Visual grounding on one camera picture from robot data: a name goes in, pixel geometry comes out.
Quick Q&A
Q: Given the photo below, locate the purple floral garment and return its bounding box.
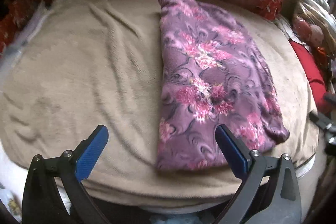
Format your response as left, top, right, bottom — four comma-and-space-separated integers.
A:
156, 0, 290, 171

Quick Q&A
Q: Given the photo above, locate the red cushion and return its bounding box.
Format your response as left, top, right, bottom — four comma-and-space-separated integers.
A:
289, 40, 333, 114

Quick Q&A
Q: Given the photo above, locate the cartoon print cloth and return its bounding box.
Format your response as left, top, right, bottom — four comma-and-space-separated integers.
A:
1, 185, 22, 223

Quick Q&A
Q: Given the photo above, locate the beige fleece blanket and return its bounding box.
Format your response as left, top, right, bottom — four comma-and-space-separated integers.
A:
1, 0, 319, 208

